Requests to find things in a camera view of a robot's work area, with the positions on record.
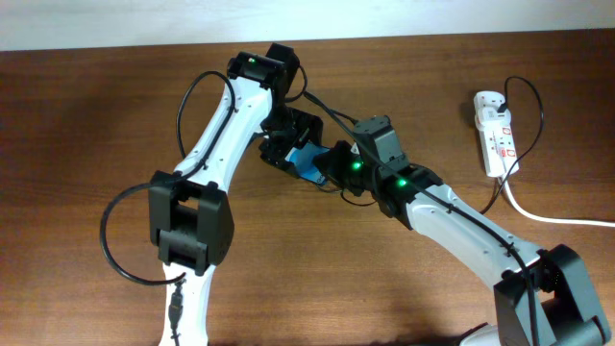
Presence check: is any blue Galaxy smartphone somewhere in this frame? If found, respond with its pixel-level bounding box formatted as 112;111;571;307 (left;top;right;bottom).
285;142;330;185

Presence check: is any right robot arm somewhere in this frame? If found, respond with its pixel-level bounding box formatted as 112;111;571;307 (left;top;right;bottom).
313;116;613;345

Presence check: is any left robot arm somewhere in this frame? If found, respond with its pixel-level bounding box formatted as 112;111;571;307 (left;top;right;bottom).
148;43;326;345

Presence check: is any white USB charger adapter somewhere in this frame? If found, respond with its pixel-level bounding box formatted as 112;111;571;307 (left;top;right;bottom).
473;90;511;131

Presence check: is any white power strip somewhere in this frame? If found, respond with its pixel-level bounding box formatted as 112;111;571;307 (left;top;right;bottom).
473;90;521;179

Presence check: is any white power strip cord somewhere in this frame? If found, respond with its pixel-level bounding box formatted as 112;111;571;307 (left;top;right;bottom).
501;175;615;229

